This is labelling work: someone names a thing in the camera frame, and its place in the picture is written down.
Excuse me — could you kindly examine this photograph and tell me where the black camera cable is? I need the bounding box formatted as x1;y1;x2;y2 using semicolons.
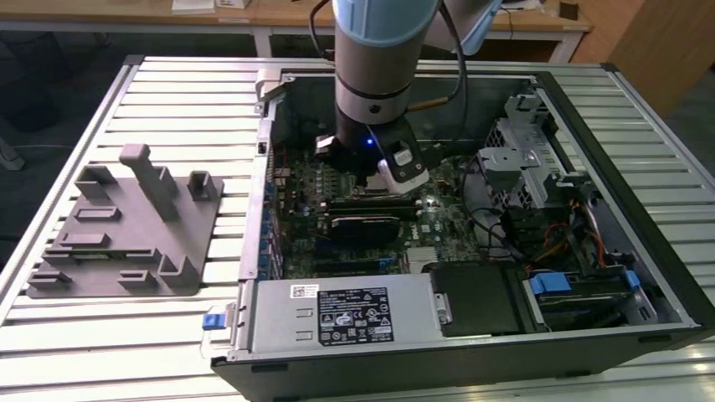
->
438;0;470;106

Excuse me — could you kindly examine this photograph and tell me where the orange wire bundle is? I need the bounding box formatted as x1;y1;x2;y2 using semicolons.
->
527;240;566;263

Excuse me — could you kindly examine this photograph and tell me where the silver chipset heatsink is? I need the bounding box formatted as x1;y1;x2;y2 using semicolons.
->
407;246;440;267

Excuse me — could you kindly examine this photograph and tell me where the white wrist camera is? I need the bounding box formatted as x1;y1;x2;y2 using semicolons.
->
376;142;431;196

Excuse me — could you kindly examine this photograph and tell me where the black graphics card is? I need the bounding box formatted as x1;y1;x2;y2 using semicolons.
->
327;214;403;247

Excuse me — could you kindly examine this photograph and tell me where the wooden cabinet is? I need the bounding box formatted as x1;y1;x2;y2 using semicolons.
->
572;0;715;121

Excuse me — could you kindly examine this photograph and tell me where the red wire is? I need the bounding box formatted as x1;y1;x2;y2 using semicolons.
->
544;223;608;269

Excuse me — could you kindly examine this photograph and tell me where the grey metal foot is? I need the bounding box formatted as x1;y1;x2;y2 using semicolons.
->
0;136;24;171

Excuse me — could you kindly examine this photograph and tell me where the silver power supply unit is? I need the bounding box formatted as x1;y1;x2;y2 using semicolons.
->
244;274;443;353

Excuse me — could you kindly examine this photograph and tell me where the grey metal drive cage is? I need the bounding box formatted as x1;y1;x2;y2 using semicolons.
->
478;94;566;210

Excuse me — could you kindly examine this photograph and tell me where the black plastic shroud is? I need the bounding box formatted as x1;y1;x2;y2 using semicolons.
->
422;259;547;338

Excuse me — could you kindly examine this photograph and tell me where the black open PC case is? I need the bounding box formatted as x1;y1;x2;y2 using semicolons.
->
210;66;711;402

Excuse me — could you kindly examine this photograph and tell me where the green motherboard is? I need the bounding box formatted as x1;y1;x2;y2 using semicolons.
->
267;142;487;280

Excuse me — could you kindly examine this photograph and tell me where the grey parts rack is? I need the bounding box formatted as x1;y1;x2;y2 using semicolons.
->
24;143;228;299

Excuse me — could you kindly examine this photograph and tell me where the hard disk in blue carrier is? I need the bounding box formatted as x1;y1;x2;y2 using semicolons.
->
524;267;642;332

